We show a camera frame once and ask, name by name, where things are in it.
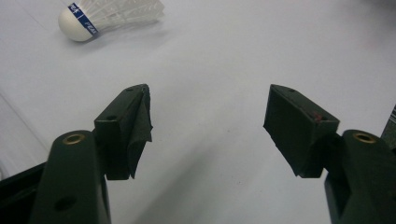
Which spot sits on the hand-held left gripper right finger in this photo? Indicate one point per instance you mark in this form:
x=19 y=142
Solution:
x=295 y=133

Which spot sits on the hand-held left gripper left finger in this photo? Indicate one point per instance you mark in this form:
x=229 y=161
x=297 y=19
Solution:
x=124 y=137

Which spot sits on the white feather shuttlecock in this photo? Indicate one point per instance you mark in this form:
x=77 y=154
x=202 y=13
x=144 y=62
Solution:
x=74 y=28

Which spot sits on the white table sheet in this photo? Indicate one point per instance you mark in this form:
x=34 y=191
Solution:
x=218 y=62

